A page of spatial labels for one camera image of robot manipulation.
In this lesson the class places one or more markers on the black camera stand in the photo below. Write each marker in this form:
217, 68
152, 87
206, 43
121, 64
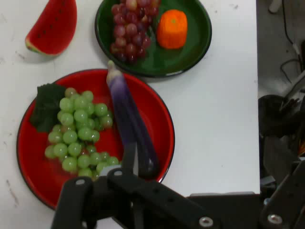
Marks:
276, 114

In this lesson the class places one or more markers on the red watermelon slice toy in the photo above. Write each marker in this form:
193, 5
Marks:
53, 28

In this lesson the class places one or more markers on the red round plate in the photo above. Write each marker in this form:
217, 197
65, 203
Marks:
35, 164

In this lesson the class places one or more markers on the red grape bunch toy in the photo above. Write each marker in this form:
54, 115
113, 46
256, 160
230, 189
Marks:
131, 31

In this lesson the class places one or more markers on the green grape bunch with leaf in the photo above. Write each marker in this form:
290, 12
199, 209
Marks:
71, 119

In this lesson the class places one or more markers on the purple eggplant toy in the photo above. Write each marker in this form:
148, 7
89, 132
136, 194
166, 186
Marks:
126, 107

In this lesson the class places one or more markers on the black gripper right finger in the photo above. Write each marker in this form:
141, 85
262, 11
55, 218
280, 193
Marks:
288, 205

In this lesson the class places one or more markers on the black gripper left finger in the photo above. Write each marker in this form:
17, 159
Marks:
143, 198

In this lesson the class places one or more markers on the dark green round plate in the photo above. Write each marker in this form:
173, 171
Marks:
188, 59

